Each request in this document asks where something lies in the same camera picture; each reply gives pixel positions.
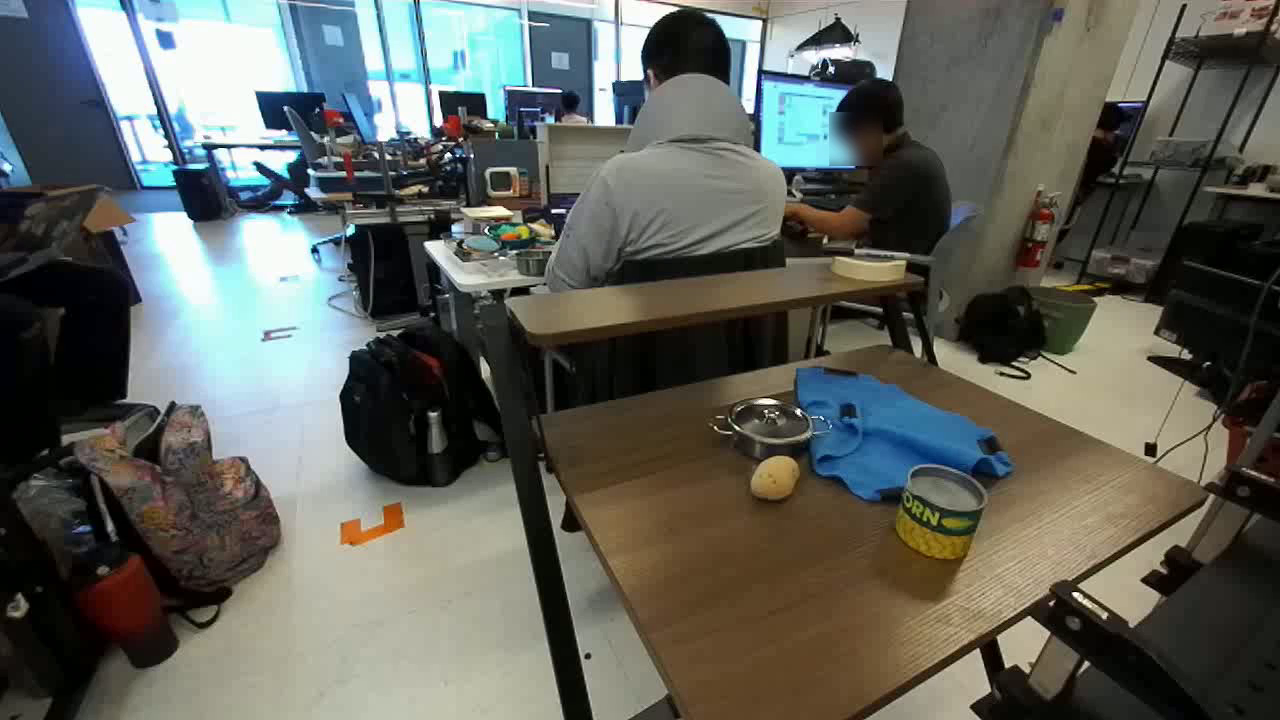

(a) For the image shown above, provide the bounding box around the small silver pot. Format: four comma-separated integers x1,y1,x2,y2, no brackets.
706,397,821,462

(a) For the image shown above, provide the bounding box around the black office chair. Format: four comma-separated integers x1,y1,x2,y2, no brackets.
552,238,791,410

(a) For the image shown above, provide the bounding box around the beige potato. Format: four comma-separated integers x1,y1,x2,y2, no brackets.
749,450,802,502

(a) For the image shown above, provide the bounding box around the person in grey shirt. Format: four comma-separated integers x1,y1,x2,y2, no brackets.
539,6,791,295

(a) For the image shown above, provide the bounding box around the white desk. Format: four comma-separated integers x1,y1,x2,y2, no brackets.
418,234,552,300

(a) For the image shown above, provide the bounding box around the black table leg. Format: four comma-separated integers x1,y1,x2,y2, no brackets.
480,302,596,720

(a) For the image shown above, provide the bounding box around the black backpack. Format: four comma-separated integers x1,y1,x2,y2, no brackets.
337,319,502,486

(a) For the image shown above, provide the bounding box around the beige tape roll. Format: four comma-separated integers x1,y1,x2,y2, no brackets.
828,252,911,285

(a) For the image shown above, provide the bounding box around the blue cloth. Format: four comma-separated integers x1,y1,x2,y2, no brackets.
791,364,1014,508

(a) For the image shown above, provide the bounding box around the black computer monitor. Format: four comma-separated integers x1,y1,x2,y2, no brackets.
498,84,568,137
434,86,492,127
252,86,329,137

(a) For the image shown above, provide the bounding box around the lit computer monitor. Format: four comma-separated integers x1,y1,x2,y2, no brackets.
756,68,852,175

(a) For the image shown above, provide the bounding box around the person in dark shirt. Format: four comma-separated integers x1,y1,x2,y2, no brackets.
783,74,954,261

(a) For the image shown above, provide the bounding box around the tin can yellow green label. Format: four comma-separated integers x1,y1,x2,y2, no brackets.
890,461,991,564

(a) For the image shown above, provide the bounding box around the black duffel bag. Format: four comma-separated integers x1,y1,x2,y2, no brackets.
954,285,1053,368

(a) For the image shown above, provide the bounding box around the red fire extinguisher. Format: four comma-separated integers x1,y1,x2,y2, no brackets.
1012,183,1064,277

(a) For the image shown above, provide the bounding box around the green bin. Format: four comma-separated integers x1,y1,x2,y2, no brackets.
1036,285,1100,361

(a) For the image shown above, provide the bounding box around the brown floral bag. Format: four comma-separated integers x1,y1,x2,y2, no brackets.
73,400,284,599

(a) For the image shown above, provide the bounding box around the red bottle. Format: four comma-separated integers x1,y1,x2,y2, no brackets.
73,551,183,673

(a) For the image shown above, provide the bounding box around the black metal shelf rack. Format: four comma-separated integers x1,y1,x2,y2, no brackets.
1074,0,1280,290

